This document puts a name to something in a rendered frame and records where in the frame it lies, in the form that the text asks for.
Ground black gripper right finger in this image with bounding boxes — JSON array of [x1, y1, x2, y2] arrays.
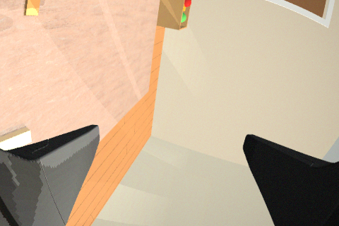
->
[[243, 133, 339, 226]]

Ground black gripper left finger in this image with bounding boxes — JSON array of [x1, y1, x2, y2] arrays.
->
[[0, 124, 100, 226]]

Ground yellow rectangular block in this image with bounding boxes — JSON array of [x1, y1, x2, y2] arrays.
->
[[23, 0, 40, 16]]

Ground cream rectangular block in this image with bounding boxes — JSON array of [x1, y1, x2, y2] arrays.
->
[[0, 127, 32, 150]]

